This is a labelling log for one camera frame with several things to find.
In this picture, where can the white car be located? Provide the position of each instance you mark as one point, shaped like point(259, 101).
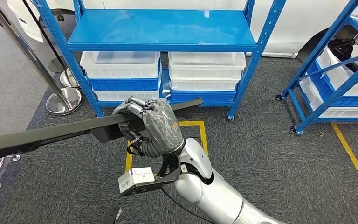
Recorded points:
point(290, 24)

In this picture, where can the black stanchion post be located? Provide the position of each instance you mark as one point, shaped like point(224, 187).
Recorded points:
point(57, 65)

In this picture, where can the black robot bracket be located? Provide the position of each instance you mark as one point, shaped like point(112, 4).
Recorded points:
point(111, 215)

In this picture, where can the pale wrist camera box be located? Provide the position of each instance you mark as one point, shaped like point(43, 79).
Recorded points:
point(135, 179)

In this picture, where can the black camera bracket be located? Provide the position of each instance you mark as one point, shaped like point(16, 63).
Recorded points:
point(171, 173)

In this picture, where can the black curved trim piece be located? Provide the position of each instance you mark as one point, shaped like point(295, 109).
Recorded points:
point(339, 49)

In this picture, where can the blue metal shelf rack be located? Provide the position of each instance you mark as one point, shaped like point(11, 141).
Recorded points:
point(154, 28)

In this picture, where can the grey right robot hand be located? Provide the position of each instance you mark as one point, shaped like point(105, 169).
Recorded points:
point(163, 126)

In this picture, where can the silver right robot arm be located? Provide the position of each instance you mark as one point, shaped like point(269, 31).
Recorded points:
point(216, 198)

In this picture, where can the blue wheeled shelf rack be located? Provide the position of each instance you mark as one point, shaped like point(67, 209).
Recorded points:
point(330, 101)

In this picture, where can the black plastic plate frame part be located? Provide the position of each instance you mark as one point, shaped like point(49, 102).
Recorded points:
point(43, 136)

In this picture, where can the chrome stanchion post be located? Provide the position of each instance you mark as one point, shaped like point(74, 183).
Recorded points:
point(64, 102)
point(70, 79)

